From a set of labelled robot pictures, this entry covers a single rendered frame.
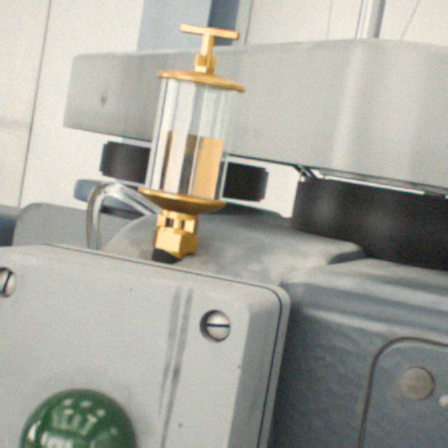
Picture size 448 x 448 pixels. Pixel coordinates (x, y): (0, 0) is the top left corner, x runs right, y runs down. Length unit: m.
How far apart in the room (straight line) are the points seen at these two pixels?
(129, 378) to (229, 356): 0.03
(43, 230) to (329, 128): 0.35
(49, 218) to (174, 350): 0.49
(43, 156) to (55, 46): 0.53
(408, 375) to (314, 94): 0.18
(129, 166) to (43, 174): 5.24
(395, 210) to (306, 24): 5.26
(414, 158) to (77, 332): 0.18
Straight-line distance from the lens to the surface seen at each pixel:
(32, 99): 6.11
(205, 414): 0.31
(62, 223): 0.79
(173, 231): 0.39
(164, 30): 5.41
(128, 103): 0.72
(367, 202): 0.46
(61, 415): 0.31
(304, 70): 0.51
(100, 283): 0.31
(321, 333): 0.35
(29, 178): 6.09
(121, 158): 0.83
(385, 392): 0.35
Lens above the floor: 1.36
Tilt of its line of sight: 3 degrees down
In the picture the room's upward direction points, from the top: 10 degrees clockwise
